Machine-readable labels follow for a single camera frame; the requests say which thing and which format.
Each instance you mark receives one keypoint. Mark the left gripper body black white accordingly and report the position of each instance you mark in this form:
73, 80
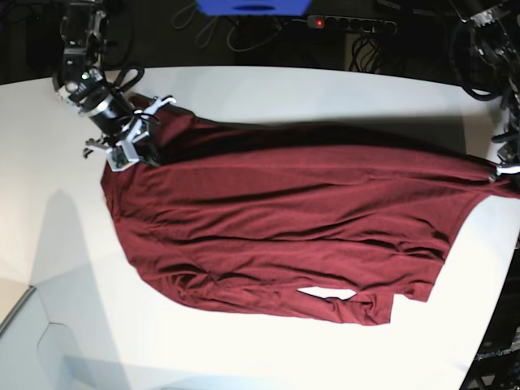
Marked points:
508, 155

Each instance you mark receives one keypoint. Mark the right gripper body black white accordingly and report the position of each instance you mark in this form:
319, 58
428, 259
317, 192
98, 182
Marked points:
119, 120

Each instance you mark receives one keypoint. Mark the dark red long-sleeve t-shirt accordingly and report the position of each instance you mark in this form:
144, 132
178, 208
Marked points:
316, 221

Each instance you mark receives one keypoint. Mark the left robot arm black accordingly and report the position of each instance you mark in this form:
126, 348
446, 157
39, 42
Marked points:
494, 30

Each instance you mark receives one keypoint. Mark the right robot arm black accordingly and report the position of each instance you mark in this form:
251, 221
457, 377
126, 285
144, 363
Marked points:
80, 81

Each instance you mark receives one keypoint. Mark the blue box at table back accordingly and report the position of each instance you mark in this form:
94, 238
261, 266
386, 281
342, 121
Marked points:
252, 7

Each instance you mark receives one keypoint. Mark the black OpenArm labelled case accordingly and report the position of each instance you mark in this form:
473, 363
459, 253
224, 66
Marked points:
496, 363

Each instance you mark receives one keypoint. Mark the black power strip red light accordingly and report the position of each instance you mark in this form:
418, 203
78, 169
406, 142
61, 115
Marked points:
352, 25

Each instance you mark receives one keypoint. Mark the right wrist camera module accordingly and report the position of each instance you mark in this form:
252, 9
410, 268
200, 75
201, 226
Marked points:
121, 156

